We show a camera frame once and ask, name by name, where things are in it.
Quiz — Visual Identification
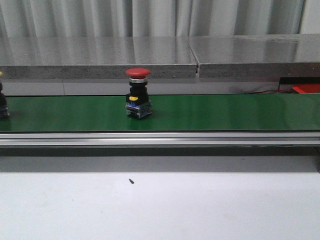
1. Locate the green conveyor belt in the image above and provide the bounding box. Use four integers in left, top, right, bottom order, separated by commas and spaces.
0, 93, 320, 132

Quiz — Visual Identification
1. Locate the grey stone counter slab left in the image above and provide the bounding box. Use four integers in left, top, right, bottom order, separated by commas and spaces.
0, 36, 197, 80

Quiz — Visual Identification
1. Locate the red plastic tray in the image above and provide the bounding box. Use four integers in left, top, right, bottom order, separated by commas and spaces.
292, 83, 320, 94

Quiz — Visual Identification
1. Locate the aluminium conveyor side rail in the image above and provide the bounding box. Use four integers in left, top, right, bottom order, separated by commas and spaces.
0, 131, 320, 147

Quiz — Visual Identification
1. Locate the grey pleated curtain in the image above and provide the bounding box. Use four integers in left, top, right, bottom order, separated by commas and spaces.
0, 0, 305, 37

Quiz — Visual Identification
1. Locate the conveyor support leg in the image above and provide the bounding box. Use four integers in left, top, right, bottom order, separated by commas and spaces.
315, 147, 320, 173

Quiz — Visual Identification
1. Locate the red and black wire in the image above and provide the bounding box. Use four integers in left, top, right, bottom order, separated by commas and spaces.
245, 89, 292, 95

